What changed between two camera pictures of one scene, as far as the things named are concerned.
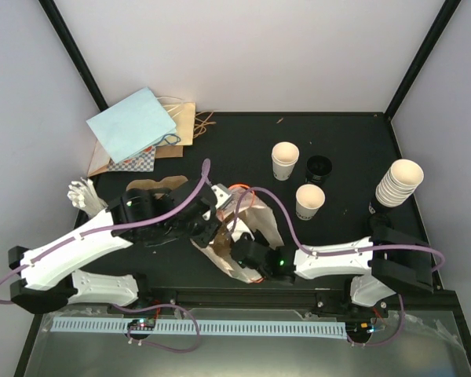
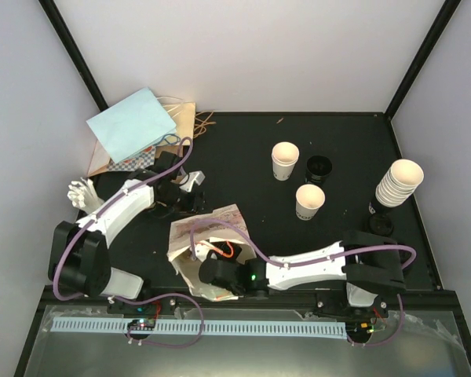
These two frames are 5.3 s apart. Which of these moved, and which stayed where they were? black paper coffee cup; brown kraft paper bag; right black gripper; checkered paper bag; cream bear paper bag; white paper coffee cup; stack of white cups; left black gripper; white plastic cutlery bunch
Moved: cream bear paper bag; right black gripper; left black gripper
Stayed: black paper coffee cup; brown kraft paper bag; stack of white cups; white plastic cutlery bunch; white paper coffee cup; checkered paper bag
